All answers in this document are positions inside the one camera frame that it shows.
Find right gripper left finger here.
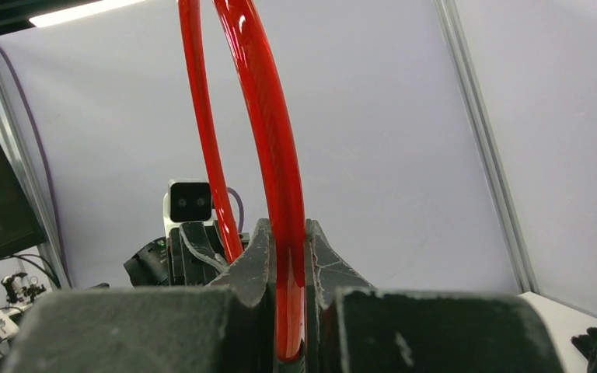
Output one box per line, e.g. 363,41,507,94
1,219,274,372

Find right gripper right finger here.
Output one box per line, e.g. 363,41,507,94
305,219,564,372

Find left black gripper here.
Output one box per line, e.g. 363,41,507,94
124,221,229,287

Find red cable lock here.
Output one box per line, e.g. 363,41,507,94
178,1,305,361

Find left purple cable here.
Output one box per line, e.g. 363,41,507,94
226,186,246,234

